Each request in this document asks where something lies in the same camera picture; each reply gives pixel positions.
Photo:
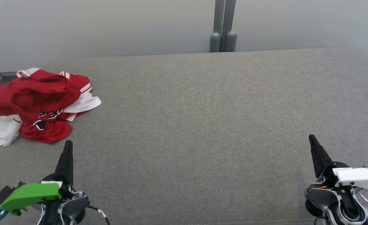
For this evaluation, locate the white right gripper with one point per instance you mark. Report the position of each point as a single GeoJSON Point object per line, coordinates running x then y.
{"type": "Point", "coordinates": [358, 176]}

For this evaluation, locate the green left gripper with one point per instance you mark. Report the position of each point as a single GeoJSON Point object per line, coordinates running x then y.
{"type": "Point", "coordinates": [31, 193]}

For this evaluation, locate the red white basketball jersey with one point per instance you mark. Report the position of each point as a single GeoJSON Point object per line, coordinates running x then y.
{"type": "Point", "coordinates": [77, 104]}

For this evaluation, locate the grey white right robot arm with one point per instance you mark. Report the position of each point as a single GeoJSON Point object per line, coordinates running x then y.
{"type": "Point", "coordinates": [336, 203]}

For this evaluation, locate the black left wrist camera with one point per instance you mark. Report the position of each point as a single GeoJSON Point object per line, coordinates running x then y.
{"type": "Point", "coordinates": [7, 192]}

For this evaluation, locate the grey double partition post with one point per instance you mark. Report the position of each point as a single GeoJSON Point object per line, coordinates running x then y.
{"type": "Point", "coordinates": [223, 25]}

